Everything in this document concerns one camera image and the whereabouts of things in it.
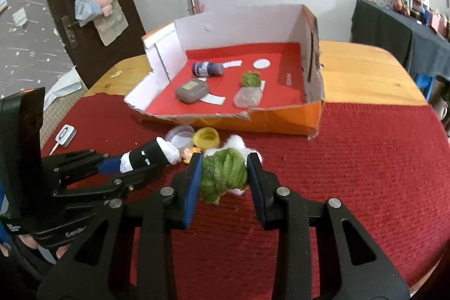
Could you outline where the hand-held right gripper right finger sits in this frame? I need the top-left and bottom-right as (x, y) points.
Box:
(246, 152), (410, 300)

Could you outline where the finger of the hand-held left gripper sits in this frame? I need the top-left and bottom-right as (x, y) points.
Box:
(53, 164), (166, 199)
(41, 150), (123, 181)

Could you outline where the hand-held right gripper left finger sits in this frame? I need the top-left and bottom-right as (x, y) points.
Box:
(37, 153), (204, 300)

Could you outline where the black and white plush roll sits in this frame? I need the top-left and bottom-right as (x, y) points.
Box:
(120, 136), (181, 175)

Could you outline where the green plush ball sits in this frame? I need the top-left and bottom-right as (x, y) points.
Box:
(200, 149), (248, 205)
(240, 71), (262, 89)

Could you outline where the small doll figure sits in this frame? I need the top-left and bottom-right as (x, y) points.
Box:
(179, 145), (204, 165)

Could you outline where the white fluffy star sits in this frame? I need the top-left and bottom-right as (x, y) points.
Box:
(202, 134), (264, 197)

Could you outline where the yellow lid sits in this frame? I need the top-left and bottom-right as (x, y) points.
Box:
(193, 128), (220, 149)

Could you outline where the clear round lid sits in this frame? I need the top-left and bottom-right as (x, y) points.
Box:
(165, 125), (195, 149)

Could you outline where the small clear plastic box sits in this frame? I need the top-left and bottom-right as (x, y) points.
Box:
(234, 86), (262, 108)

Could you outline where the grey case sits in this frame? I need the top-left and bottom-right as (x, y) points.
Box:
(175, 78), (211, 104)

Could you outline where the purple bottle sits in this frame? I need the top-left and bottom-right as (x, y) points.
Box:
(192, 61), (226, 78)

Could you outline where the orange cardboard box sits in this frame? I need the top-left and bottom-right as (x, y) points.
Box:
(124, 4), (326, 139)

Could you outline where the person's left hand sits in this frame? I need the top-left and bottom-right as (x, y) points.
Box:
(16, 234), (69, 260)

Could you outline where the white plastic sheet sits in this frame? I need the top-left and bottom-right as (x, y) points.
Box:
(44, 66), (83, 105)

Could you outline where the red knitted mat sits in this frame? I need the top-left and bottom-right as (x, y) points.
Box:
(39, 93), (450, 300)

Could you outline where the brown paper bag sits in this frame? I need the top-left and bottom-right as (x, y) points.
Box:
(93, 1), (129, 47)

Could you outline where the dark wooden door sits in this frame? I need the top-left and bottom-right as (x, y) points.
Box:
(37, 0), (146, 90)

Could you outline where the clear plastic bag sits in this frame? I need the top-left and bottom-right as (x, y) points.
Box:
(75, 0), (101, 27)

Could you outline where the side table with dark cloth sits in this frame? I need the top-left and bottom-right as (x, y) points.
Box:
(351, 0), (450, 100)

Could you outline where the white device with cable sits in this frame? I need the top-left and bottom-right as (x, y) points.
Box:
(49, 124), (77, 156)

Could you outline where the metal door handle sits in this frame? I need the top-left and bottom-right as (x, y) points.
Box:
(61, 15), (80, 48)

